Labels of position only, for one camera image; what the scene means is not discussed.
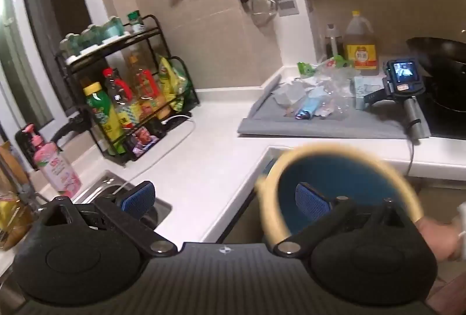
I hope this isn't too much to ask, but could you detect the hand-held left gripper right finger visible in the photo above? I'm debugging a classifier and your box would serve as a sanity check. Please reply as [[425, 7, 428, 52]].
[[274, 183, 416, 257]]

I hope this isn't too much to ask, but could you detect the clear plastic bag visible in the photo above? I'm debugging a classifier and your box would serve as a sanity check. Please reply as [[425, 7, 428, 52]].
[[315, 80, 355, 117]]

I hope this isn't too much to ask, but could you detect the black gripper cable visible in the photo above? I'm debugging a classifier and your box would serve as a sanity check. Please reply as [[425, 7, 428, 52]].
[[405, 118, 423, 178]]

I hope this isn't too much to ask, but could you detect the yellow-green snack bag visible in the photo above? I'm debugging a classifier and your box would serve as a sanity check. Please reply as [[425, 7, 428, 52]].
[[156, 56, 192, 112]]

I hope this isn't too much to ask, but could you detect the oil bottle with red handle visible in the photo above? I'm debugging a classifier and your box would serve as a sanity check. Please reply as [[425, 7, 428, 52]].
[[127, 55, 161, 119]]

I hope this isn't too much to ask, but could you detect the black smartphone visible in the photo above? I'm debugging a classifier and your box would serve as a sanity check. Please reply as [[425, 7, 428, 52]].
[[126, 126, 161, 160]]

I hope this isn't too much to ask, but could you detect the cooking wine jug yellow label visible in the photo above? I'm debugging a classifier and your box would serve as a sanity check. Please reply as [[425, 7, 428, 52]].
[[342, 10, 380, 76]]

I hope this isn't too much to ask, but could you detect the blue bin with yellow rim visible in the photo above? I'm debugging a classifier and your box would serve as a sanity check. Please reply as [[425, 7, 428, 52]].
[[255, 143, 423, 246]]

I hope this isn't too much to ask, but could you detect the black pan handle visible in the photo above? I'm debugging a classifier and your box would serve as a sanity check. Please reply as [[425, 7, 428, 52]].
[[49, 111, 93, 145]]

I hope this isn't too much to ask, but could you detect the teal glass jar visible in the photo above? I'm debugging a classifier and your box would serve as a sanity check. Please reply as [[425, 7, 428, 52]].
[[81, 25, 101, 47], [60, 34, 79, 58], [104, 17, 125, 40]]

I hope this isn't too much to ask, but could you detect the black wire rack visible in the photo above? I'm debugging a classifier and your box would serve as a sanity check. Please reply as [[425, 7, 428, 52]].
[[54, 14, 200, 167]]

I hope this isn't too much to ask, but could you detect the green bottle with yellow cap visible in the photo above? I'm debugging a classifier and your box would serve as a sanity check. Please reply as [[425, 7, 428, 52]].
[[83, 81, 126, 155]]

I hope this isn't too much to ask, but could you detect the black wok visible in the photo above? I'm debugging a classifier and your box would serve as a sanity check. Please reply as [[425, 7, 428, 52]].
[[406, 36, 466, 112]]

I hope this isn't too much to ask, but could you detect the green wrapper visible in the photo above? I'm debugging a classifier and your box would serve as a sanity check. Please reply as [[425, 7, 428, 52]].
[[296, 61, 318, 76]]

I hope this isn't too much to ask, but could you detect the blue packet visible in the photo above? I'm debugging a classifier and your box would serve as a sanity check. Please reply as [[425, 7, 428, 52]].
[[294, 97, 322, 120]]

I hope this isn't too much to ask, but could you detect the dark oil dispenser bottle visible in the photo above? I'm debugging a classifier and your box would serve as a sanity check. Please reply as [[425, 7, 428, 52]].
[[325, 23, 345, 59]]

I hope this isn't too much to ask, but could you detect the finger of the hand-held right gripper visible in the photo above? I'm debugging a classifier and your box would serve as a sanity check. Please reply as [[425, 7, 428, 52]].
[[363, 89, 391, 107]]

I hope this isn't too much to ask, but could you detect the white charging cable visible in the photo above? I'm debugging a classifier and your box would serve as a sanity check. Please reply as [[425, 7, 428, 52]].
[[120, 112, 195, 192]]

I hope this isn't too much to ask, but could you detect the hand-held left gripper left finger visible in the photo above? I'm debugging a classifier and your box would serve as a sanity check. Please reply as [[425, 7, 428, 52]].
[[44, 181, 179, 257]]

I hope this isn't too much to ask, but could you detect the green-capped spice jar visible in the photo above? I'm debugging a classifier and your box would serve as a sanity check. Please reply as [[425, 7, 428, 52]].
[[127, 10, 145, 34]]

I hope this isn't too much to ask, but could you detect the steel sink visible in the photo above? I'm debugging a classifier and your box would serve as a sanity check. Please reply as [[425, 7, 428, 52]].
[[71, 169, 172, 224]]

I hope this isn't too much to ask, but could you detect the soy sauce bottle red cap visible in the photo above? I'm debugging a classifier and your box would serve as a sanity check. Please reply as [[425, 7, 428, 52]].
[[103, 68, 141, 130]]

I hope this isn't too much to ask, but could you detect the pink pump bottle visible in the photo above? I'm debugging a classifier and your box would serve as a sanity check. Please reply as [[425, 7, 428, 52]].
[[15, 123, 82, 198]]

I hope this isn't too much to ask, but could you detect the person's right hand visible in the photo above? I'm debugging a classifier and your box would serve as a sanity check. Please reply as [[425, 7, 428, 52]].
[[418, 217, 462, 263]]

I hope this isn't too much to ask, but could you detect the grey mat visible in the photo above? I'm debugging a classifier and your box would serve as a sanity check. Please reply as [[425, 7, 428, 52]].
[[237, 73, 432, 140]]

